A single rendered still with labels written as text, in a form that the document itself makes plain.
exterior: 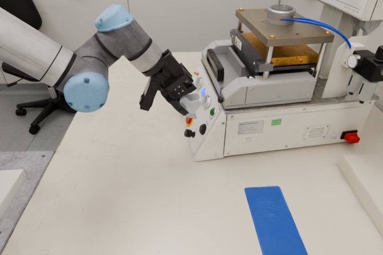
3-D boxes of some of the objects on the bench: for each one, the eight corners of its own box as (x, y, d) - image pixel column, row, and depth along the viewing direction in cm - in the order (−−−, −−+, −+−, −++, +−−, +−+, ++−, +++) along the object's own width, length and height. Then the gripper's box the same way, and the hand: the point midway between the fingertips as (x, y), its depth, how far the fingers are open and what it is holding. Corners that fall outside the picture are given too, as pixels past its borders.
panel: (180, 103, 109) (201, 62, 100) (194, 157, 85) (222, 109, 76) (175, 102, 108) (196, 61, 99) (187, 155, 84) (216, 107, 75)
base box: (304, 90, 118) (315, 52, 108) (363, 150, 88) (385, 105, 78) (180, 102, 111) (179, 62, 101) (197, 171, 81) (198, 124, 71)
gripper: (170, 58, 63) (218, 114, 75) (166, 43, 70) (210, 97, 82) (141, 79, 65) (192, 131, 77) (140, 63, 72) (187, 112, 84)
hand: (191, 116), depth 79 cm, fingers closed
